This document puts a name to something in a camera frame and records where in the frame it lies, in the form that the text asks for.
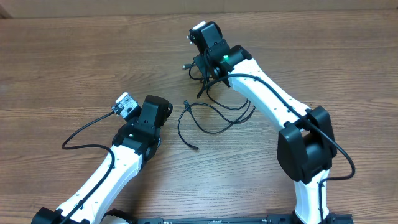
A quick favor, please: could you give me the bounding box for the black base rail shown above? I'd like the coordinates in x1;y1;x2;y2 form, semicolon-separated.
102;208;354;224

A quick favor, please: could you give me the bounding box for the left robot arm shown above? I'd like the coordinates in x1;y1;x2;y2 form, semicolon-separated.
32;92;173;224

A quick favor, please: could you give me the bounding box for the camera cable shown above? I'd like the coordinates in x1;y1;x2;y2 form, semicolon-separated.
195;73;356;224
60;111;116;224

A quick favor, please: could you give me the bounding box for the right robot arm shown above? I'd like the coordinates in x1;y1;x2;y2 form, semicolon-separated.
188;21;336;223

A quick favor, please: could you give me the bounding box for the black cable bundle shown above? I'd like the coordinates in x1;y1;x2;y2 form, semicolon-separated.
182;62;256;135

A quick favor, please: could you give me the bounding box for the left camera cable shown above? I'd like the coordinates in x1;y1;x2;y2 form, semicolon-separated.
60;111;116;224

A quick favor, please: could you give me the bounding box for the right camera cable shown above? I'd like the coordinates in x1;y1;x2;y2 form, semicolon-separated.
195;73;356;224

